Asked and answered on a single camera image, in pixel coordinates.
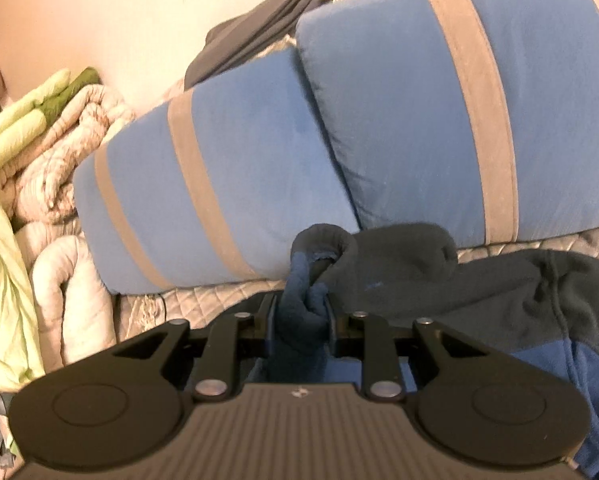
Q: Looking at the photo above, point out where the blue and navy fleece jacket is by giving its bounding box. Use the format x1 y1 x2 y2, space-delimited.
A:
250 222 599 480

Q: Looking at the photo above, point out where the blue pillow with grey stripes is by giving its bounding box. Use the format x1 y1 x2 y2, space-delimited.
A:
294 0 599 251
72 50 360 295

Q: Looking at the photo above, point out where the light green blanket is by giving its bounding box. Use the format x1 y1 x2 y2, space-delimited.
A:
0 67 101 392

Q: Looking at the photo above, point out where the beige crinkled blanket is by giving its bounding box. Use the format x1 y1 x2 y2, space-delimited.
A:
14 84 136 224

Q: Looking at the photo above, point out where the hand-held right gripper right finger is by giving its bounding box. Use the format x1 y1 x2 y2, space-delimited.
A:
327 300 496 402

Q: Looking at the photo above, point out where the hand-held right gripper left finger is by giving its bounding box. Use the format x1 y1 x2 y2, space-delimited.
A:
112 293 279 402

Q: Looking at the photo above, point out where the folded grey cloth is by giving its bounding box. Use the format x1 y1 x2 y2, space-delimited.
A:
184 0 333 88

